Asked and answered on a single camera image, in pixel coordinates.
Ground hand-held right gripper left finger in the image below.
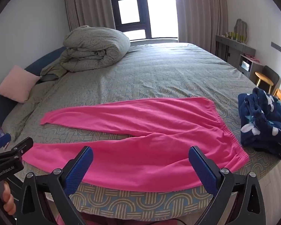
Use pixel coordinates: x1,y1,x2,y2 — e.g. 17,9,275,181
15,146,94,225

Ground grey dresser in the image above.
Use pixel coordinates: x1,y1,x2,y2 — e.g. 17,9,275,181
215,35,265,78

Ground folded patterned duvet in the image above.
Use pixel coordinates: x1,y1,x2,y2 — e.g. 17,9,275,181
40,25,131,79

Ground pink pants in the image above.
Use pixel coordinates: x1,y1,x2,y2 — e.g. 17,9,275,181
21,97,250,193

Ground grey chair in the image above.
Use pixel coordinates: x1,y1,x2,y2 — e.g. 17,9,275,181
260,66,281,95

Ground navy blue headboard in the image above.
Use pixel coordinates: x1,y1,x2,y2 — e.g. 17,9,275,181
0,46,68,122

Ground dark framed window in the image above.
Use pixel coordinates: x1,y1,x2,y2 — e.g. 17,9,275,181
108,0,178,43

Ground round wooden stool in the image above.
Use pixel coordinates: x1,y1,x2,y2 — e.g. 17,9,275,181
255,71,274,94

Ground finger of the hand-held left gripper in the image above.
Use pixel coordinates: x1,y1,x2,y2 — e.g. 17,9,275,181
0,133,12,150
0,137,34,161

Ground wavy framed mirror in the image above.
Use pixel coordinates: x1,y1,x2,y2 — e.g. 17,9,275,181
234,19,249,43

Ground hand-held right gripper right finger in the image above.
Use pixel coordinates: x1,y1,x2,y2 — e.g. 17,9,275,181
188,146,266,225

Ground beige curtain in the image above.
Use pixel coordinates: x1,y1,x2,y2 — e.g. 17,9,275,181
173,0,229,44
64,0,116,32

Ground bed with patterned sheet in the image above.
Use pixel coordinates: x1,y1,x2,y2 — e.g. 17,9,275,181
1,43,281,222

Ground person's left hand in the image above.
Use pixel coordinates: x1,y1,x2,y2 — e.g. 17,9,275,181
2,182,16,216

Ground navy fleece garment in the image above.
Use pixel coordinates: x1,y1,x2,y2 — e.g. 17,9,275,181
238,87,281,164

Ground pink pillow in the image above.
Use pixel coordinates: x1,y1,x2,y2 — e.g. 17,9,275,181
0,65,41,104

